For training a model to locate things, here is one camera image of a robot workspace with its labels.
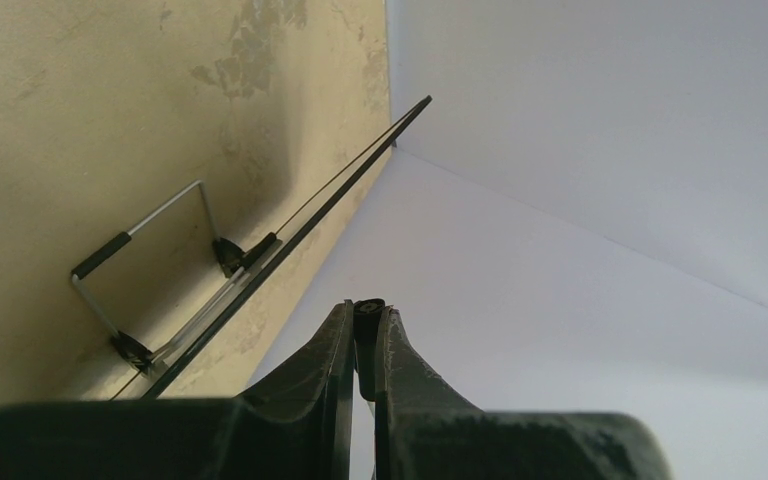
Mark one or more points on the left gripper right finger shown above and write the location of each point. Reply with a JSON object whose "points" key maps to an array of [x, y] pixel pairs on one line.
{"points": [[422, 424]]}

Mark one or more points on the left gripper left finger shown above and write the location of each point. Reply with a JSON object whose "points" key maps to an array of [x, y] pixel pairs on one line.
{"points": [[296, 421]]}

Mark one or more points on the black marker cap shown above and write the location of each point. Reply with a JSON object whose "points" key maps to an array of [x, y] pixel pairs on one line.
{"points": [[367, 315]]}

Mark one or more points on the white whiteboard black frame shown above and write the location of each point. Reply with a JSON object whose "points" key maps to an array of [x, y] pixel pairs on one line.
{"points": [[153, 370]]}

